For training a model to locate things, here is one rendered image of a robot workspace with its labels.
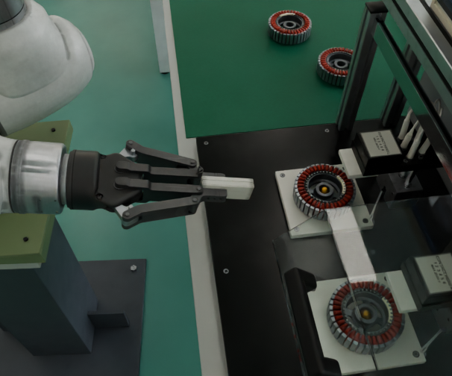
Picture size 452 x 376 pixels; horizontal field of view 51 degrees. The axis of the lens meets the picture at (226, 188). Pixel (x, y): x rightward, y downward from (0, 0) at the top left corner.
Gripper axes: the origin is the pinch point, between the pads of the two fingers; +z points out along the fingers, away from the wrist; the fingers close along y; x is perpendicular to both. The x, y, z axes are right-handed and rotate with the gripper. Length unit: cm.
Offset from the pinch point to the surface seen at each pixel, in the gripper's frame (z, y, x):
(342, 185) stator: 25.6, -12.0, -13.2
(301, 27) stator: 29, -66, -17
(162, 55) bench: 2, -145, -93
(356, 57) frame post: 27.2, -31.1, 0.6
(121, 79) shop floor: -16, -143, -109
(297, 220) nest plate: 17.9, -7.4, -18.5
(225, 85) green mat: 9, -49, -24
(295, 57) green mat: 27, -58, -21
